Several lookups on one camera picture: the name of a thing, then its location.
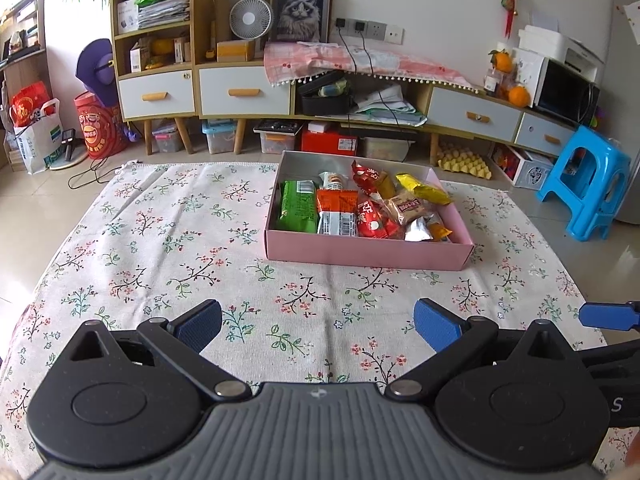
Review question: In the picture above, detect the tall wooden shelf cabinet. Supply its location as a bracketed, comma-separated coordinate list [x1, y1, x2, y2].
[109, 0, 217, 157]

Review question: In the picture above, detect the black cable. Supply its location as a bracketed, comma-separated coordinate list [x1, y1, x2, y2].
[357, 30, 401, 126]
[339, 27, 359, 126]

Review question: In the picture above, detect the yellow egg tray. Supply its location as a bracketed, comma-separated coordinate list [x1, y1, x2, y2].
[436, 141, 493, 180]

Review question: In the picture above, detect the clear bin with blue lid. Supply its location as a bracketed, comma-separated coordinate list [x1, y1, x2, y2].
[201, 120, 238, 155]

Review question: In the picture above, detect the pink cardboard box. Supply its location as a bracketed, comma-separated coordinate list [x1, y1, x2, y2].
[264, 150, 475, 272]

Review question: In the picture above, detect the yellow snack packet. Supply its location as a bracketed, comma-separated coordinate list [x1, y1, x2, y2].
[395, 173, 454, 206]

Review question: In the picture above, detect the wall socket with chargers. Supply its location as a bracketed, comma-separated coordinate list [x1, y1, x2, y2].
[334, 17, 388, 38]

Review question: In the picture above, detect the purple hat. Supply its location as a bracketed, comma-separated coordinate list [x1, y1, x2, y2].
[76, 38, 121, 106]

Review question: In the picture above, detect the green snack packet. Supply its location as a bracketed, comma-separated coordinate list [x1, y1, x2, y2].
[276, 180, 319, 234]

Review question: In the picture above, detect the long wooden drawer cabinet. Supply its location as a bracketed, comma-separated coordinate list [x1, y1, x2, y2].
[194, 57, 576, 166]

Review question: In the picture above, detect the red gift bag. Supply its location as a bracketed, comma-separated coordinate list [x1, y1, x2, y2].
[11, 81, 53, 128]

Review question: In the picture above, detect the white desk fan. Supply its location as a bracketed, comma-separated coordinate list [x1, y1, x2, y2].
[229, 0, 273, 43]

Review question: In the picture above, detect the yellow cardboard box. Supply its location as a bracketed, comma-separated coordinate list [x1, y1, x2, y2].
[216, 40, 257, 62]

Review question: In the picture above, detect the pile of papers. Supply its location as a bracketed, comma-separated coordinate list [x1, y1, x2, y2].
[350, 85, 428, 126]

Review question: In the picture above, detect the clear bin with black lid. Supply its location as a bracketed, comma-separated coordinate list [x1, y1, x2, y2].
[253, 120, 303, 155]

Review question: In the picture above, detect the framed cat picture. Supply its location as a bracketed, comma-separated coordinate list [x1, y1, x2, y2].
[265, 0, 335, 43]

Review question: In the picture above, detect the pink tasselled cloth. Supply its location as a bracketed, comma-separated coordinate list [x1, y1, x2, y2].
[263, 41, 481, 93]

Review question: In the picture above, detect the floral cloth mat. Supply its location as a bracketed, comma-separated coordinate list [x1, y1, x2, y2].
[0, 160, 640, 480]

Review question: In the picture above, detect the wooden bookshelf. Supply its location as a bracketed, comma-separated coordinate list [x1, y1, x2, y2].
[0, 0, 48, 171]

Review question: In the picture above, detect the grey fridge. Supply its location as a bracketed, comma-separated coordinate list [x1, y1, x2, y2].
[597, 0, 640, 226]

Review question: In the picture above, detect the white microwave oven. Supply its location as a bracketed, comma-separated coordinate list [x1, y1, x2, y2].
[512, 47, 601, 128]

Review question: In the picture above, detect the red shopping bag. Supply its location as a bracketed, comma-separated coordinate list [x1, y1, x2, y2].
[74, 91, 128, 160]

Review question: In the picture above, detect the white paper bag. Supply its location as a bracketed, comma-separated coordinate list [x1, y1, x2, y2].
[14, 99, 63, 176]

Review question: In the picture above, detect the orange red snack packet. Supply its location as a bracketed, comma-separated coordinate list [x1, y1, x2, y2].
[315, 188, 359, 216]

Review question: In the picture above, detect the golden bar packet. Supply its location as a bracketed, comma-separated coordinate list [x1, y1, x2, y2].
[375, 172, 397, 200]

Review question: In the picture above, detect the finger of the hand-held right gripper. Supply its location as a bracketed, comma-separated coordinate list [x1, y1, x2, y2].
[579, 301, 640, 332]

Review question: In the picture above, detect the small clear storage bin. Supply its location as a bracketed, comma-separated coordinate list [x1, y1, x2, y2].
[152, 122, 186, 153]

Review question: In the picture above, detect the white box with blue print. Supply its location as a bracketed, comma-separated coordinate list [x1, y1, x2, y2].
[492, 142, 556, 190]

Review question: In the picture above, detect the white paper note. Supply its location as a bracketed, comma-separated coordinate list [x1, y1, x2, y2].
[616, 2, 640, 46]

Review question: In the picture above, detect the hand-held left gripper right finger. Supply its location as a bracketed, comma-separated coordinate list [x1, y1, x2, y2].
[385, 297, 568, 401]

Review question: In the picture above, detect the white cookie packet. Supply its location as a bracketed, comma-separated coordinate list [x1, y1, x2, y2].
[318, 171, 349, 194]

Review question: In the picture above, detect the white printer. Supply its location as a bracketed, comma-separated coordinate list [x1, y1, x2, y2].
[517, 25, 605, 73]

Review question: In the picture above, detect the blue plastic stool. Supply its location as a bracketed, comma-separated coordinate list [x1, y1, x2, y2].
[536, 125, 632, 241]

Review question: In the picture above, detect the red clear snack packet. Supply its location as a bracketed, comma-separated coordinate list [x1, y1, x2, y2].
[356, 199, 403, 241]

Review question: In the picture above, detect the silver snack packet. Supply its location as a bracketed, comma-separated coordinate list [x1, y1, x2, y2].
[403, 214, 434, 243]

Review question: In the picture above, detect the red cardboard box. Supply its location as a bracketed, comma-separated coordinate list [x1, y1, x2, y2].
[301, 124, 358, 157]

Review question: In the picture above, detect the black case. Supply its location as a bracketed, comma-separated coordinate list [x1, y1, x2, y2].
[296, 70, 357, 116]

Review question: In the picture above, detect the stack of documents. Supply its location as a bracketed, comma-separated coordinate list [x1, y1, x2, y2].
[117, 0, 192, 31]

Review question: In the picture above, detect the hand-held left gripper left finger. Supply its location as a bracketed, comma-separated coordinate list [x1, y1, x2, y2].
[67, 299, 253, 402]

